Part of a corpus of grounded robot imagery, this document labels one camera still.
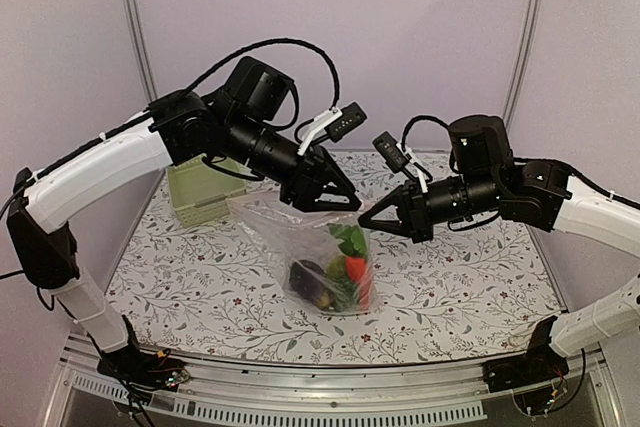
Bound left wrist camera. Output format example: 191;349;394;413
294;102;367;156

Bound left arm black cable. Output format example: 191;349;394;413
189;36;342;108

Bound clear zip top bag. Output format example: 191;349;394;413
228;192;377;315

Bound cream plastic basket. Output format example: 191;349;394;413
167;156;246;228

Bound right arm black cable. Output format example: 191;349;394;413
402;114;454;153

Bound left metal frame post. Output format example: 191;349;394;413
122;0;157;102

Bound floral table mat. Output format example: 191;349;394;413
106;185;563;365

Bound front aluminium rail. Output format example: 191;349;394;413
43;335;630;426

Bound toy cucumber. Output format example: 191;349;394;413
329;277;360;312

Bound toy green leafy vegetable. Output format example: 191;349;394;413
328;224;368;258

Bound metal frame post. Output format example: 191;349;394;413
502;0;543;129
122;0;157;102

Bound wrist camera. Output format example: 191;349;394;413
294;102;367;156
372;131;433;193

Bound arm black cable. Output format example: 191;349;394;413
402;114;454;153
189;36;342;108

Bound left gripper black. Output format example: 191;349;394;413
223;111;365;213

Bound toy yellow corn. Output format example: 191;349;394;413
326;255;349;281

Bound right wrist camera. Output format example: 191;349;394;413
372;131;433;193

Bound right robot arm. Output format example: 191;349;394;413
359;114;639;383

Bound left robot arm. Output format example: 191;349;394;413
4;56;366;389

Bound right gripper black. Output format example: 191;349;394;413
357;171;500;244

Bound right metal frame post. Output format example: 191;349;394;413
502;0;543;129

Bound toy eggplant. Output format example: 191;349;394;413
289;259;334;311

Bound toy carrot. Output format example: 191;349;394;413
346;256;372;310

